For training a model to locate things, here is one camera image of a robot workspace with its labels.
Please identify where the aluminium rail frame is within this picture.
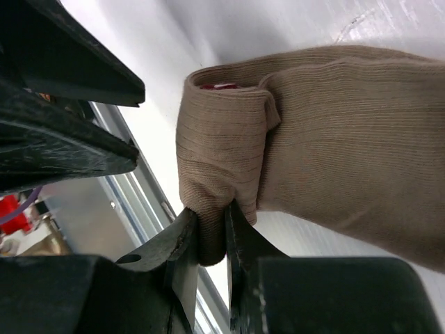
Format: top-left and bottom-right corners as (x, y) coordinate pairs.
(41, 102), (230, 333)

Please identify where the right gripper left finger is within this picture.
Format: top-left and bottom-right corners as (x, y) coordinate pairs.
(1, 209), (198, 333)

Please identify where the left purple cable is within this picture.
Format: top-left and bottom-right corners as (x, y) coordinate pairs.
(0, 186), (45, 225)

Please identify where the taupe maroon-cuffed sock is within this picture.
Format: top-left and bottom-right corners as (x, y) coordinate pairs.
(176, 45), (444, 272)

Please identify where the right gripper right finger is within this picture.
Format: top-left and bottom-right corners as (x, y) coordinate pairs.
(225, 202), (442, 334)

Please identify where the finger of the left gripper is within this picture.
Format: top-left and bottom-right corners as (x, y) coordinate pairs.
(1, 1), (145, 107)
(1, 79), (139, 191)

